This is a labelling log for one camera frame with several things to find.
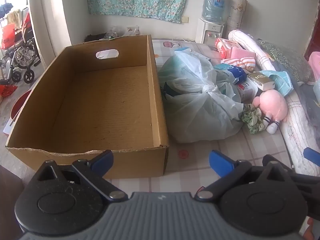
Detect rolled printed mat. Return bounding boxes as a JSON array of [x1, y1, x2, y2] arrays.
[[226, 0, 248, 34]]

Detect green white scrunchie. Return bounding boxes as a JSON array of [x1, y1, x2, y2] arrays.
[[240, 104, 266, 135]]

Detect pink and blue quilt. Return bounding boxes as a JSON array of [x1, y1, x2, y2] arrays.
[[308, 51, 320, 100]]

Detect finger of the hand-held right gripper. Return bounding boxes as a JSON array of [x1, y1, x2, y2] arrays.
[[303, 147, 320, 161], [291, 171, 320, 217]]

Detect white thin plastic bag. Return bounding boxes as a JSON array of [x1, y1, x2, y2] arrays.
[[122, 26, 140, 37]]

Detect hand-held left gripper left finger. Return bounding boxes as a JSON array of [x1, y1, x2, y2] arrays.
[[37, 150, 128, 202]]

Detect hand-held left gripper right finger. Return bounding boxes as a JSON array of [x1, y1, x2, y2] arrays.
[[195, 150, 297, 202]]

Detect beige hanging towel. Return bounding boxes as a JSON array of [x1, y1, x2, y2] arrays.
[[6, 9, 22, 28]]

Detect pink knitted cloth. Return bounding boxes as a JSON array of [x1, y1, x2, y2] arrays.
[[229, 47, 256, 60]]

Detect brown cardboard box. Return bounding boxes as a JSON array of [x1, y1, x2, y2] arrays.
[[5, 34, 170, 179]]

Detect blue white plastic packet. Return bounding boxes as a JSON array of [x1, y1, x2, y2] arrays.
[[214, 64, 248, 85]]

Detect pink wet wipes pack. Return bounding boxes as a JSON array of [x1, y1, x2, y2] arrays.
[[215, 37, 247, 59]]

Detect black plastic bag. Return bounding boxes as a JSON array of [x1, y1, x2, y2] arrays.
[[84, 33, 108, 42]]

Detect grey leaf-print pillow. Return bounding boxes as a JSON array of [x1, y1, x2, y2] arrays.
[[256, 39, 316, 83]]

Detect red hanging plastic bag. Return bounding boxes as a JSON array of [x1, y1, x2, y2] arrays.
[[1, 23, 17, 50]]

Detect gold cardboard box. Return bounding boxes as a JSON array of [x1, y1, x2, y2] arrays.
[[247, 71, 275, 91]]

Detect folding wheelchair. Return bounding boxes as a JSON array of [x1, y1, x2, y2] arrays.
[[0, 7, 42, 84]]

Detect light blue knitted cloth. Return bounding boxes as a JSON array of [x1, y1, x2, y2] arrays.
[[261, 69, 294, 97]]

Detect grey blanket yellow prints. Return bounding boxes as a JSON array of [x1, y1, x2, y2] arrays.
[[271, 62, 320, 130]]

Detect white tied plastic bag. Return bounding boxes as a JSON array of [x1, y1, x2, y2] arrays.
[[157, 49, 247, 144]]

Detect orange striped sock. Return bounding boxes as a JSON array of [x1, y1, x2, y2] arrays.
[[220, 58, 242, 67], [239, 57, 256, 72]]

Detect white tissue packet red print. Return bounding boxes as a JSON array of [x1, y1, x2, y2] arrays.
[[237, 81, 259, 104]]

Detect pink plush toy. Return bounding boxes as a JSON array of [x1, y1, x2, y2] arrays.
[[251, 89, 288, 133]]

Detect blue water dispenser bottle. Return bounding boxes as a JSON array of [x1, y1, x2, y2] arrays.
[[201, 0, 225, 25]]

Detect red bag on floor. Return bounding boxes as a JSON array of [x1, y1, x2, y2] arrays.
[[0, 85, 18, 98]]

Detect dark red door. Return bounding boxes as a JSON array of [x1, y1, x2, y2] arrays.
[[304, 25, 320, 60]]

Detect red plastic basin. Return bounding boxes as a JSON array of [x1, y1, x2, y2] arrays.
[[10, 90, 32, 121]]

